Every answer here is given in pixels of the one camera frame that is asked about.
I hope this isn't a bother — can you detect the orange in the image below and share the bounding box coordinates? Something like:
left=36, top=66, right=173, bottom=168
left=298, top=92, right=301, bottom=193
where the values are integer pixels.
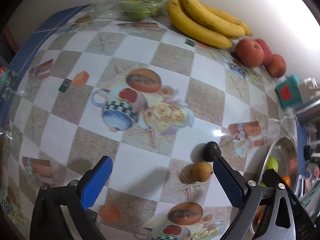
left=282, top=176, right=291, bottom=186

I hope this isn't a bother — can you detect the bag of green fruits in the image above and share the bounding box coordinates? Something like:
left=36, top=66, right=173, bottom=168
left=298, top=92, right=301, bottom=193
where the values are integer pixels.
left=93, top=0, right=168, bottom=21

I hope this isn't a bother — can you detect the stainless steel bowl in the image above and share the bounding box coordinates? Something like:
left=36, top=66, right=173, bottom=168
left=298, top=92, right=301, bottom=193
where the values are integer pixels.
left=257, top=135, right=298, bottom=191

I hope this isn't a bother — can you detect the patterned tablecloth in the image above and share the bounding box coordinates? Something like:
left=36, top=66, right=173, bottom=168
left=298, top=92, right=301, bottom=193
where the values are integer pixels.
left=1, top=7, right=297, bottom=239

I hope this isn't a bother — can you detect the stainless steel kettle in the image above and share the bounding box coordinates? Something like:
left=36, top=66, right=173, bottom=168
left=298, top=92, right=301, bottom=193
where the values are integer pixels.
left=295, top=98, right=320, bottom=125

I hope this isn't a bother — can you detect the teal box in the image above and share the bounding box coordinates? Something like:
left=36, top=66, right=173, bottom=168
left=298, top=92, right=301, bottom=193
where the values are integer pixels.
left=275, top=75, right=303, bottom=109

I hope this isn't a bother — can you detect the red apple far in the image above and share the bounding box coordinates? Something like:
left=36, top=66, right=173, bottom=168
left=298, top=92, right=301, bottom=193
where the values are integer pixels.
left=265, top=54, right=286, bottom=78

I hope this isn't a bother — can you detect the plastic bag of snacks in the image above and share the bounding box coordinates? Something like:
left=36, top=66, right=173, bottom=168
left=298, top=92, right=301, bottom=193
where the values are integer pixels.
left=0, top=67, right=19, bottom=102

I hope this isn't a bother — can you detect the red apple near bananas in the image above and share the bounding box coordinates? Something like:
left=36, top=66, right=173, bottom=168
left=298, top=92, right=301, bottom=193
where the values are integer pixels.
left=235, top=39, right=265, bottom=68

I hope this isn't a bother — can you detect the red apple middle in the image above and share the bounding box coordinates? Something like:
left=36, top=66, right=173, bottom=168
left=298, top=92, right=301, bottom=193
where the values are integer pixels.
left=255, top=39, right=273, bottom=66

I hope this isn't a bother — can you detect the banana bunch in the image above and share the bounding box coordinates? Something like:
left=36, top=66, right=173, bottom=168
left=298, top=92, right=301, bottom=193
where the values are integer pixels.
left=167, top=0, right=252, bottom=49

